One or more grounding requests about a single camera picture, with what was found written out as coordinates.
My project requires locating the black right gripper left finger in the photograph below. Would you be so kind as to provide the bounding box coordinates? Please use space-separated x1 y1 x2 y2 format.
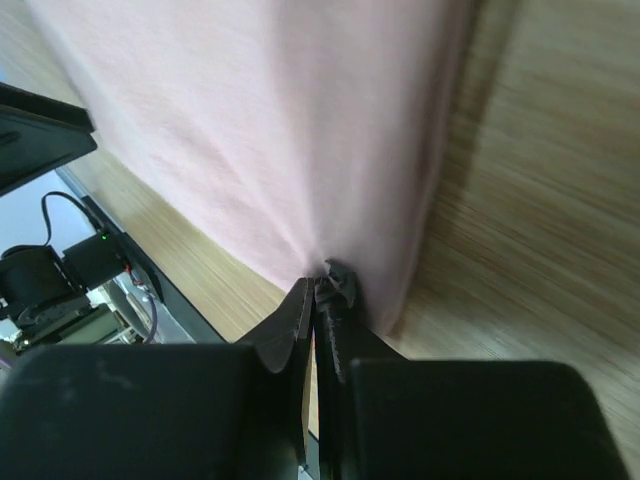
1 278 314 479

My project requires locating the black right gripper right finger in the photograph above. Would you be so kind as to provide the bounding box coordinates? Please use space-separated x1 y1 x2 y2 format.
314 260 629 479

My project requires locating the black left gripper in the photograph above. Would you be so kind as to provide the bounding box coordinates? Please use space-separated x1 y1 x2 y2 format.
1 83 97 195

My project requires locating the dusty pink t shirt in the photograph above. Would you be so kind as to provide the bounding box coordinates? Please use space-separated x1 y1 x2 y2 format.
28 1 473 333

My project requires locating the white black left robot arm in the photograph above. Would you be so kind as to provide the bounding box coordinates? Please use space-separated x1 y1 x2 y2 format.
1 84 128 352

